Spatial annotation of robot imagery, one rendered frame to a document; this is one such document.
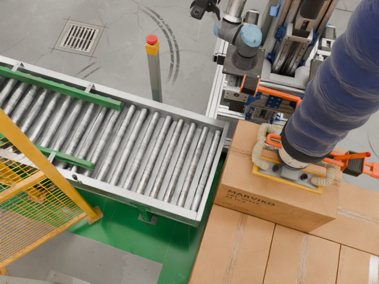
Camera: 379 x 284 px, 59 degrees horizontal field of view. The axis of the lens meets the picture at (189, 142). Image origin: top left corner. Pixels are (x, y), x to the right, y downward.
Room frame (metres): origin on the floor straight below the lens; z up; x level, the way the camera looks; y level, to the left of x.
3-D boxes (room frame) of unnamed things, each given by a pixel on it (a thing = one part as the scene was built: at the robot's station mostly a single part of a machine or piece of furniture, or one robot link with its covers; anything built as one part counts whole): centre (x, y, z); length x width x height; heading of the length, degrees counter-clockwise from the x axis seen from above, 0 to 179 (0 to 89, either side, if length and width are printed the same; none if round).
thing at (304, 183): (0.59, -0.49, 1.08); 0.34 x 0.10 x 0.05; 76
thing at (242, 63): (1.28, -0.28, 1.09); 0.15 x 0.15 x 0.10
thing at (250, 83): (1.00, -0.28, 1.18); 0.09 x 0.08 x 0.05; 166
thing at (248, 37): (1.29, -0.27, 1.20); 0.13 x 0.12 x 0.14; 61
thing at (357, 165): (0.62, -0.75, 1.18); 0.10 x 0.08 x 0.06; 166
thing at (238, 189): (0.68, -0.51, 0.74); 0.60 x 0.40 x 0.40; 77
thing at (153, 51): (1.39, 0.27, 0.50); 0.07 x 0.07 x 1.00; 76
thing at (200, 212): (0.77, -0.17, 0.58); 0.70 x 0.03 x 0.06; 166
